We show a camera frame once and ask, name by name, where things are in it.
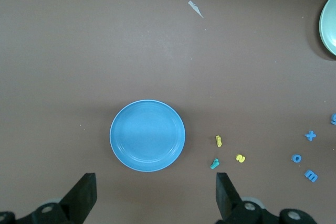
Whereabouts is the pale green plate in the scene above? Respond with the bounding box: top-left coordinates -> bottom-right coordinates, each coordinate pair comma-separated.
319,0 -> 336,56

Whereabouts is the blue plate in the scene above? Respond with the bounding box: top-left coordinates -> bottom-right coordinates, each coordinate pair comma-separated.
109,99 -> 186,172

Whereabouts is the blue foam letter m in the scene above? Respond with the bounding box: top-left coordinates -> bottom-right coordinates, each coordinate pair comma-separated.
303,169 -> 319,183

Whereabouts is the blue foam letter x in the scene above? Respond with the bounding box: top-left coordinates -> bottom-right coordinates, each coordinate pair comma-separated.
304,130 -> 317,142

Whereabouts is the brown table cover sheet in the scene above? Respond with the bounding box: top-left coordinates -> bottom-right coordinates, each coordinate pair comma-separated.
0,0 -> 336,224

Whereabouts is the small grey tape scrap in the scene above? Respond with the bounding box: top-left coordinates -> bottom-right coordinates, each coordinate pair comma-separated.
187,0 -> 204,18

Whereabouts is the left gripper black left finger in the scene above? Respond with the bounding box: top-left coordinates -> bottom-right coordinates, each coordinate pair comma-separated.
0,173 -> 98,224

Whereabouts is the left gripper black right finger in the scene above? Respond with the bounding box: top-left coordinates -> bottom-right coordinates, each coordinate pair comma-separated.
215,172 -> 316,224

